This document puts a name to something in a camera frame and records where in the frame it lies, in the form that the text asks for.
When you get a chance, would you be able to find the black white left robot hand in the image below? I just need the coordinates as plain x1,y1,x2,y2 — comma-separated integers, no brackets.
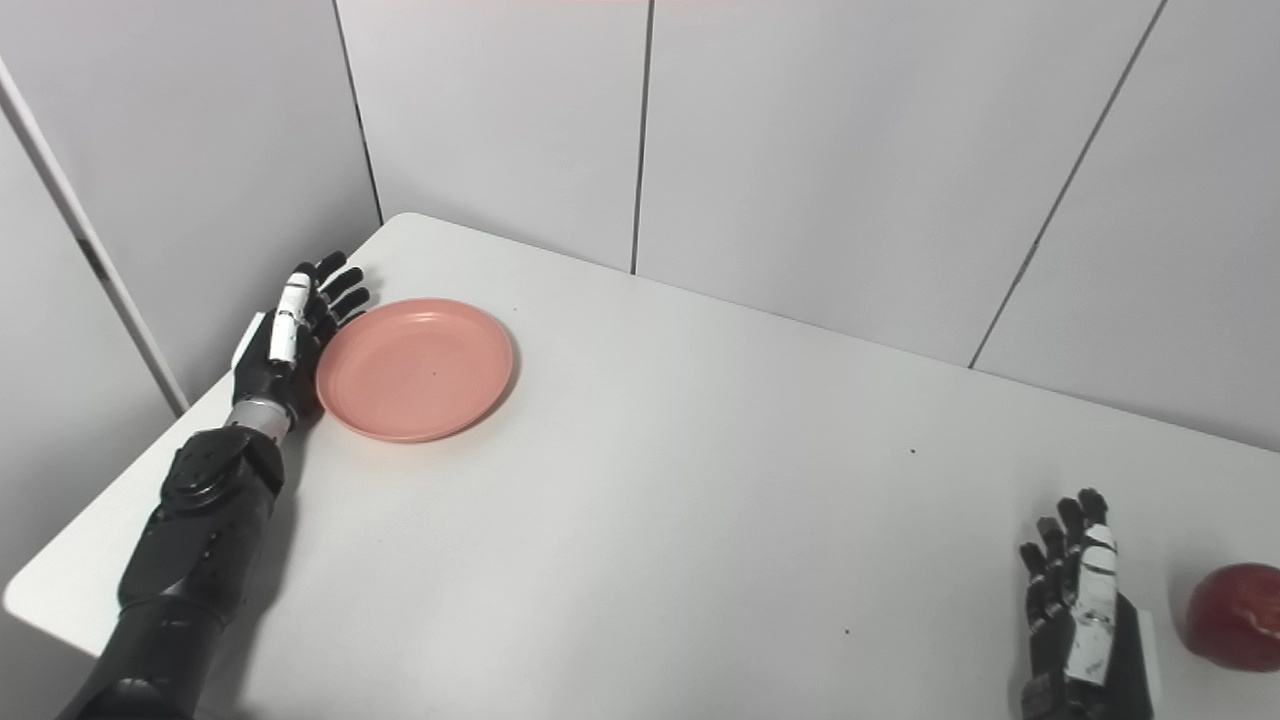
232,250,371,421

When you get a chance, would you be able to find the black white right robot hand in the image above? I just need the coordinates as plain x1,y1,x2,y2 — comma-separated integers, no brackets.
1018,488,1161,720

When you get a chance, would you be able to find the pink round plate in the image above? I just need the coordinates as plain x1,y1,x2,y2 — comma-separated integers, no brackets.
315,297,515,443

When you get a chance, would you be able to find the red apple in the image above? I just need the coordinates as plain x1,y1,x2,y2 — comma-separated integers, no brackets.
1187,563,1280,671

